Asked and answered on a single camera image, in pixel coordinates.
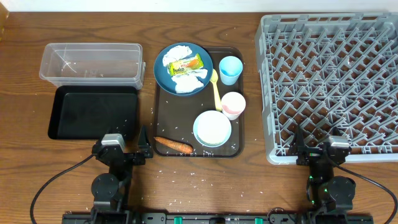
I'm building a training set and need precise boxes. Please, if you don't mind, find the light blue bowl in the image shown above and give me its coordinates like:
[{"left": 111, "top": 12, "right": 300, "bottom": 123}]
[{"left": 193, "top": 110, "right": 233, "bottom": 148}]

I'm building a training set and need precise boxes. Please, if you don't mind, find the dark blue plate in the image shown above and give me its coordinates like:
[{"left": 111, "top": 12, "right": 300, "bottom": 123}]
[{"left": 154, "top": 42, "right": 213, "bottom": 96}]

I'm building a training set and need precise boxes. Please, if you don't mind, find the white tissue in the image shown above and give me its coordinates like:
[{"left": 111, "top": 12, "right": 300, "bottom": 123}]
[
  {"left": 172, "top": 68, "right": 208, "bottom": 94},
  {"left": 162, "top": 45, "right": 192, "bottom": 67}
]

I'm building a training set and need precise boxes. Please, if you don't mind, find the pink white plastic cup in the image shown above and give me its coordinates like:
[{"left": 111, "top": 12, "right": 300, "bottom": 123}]
[{"left": 221, "top": 91, "right": 246, "bottom": 121}]

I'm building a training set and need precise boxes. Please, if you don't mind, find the yellow green snack wrapper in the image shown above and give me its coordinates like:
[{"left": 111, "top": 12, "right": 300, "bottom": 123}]
[{"left": 169, "top": 54, "right": 204, "bottom": 76}]

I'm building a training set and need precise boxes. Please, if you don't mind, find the yellow plastic spoon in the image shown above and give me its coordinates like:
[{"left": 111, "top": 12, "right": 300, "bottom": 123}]
[{"left": 210, "top": 69, "right": 222, "bottom": 111}]

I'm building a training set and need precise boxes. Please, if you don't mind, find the light blue plastic cup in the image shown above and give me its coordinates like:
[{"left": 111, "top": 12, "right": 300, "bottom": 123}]
[{"left": 219, "top": 56, "right": 243, "bottom": 85}]

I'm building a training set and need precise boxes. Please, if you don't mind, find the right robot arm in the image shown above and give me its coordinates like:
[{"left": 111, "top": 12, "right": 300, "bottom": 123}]
[{"left": 289, "top": 127, "right": 356, "bottom": 223}]

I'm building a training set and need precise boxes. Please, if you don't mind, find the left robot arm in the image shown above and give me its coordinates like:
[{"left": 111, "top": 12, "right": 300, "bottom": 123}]
[{"left": 91, "top": 126, "right": 154, "bottom": 215}]

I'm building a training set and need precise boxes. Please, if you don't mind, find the grey dishwasher rack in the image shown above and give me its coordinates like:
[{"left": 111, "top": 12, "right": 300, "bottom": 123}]
[{"left": 254, "top": 12, "right": 397, "bottom": 165}]

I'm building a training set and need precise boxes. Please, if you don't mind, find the clear plastic waste bin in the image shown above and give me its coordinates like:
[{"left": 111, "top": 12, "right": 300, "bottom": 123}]
[{"left": 39, "top": 43, "right": 146, "bottom": 90}]

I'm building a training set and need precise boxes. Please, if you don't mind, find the orange carrot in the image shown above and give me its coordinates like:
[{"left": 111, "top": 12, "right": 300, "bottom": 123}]
[{"left": 154, "top": 136, "right": 193, "bottom": 154}]

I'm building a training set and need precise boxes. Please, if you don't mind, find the black plastic bin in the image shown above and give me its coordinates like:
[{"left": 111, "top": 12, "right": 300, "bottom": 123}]
[{"left": 48, "top": 85, "right": 138, "bottom": 141}]

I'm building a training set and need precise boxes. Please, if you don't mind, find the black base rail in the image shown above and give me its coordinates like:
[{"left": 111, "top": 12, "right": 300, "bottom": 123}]
[{"left": 61, "top": 212, "right": 374, "bottom": 224}]

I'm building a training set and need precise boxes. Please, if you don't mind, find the right black cable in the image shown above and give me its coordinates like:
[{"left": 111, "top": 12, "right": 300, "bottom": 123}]
[{"left": 334, "top": 163, "right": 398, "bottom": 224}]

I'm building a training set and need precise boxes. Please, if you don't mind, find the black cable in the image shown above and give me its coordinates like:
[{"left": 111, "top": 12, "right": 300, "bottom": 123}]
[
  {"left": 29, "top": 152, "right": 97, "bottom": 224},
  {"left": 334, "top": 163, "right": 398, "bottom": 224}
]

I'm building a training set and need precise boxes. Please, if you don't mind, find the left black cable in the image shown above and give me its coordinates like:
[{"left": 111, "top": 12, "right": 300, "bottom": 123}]
[{"left": 29, "top": 152, "right": 97, "bottom": 224}]

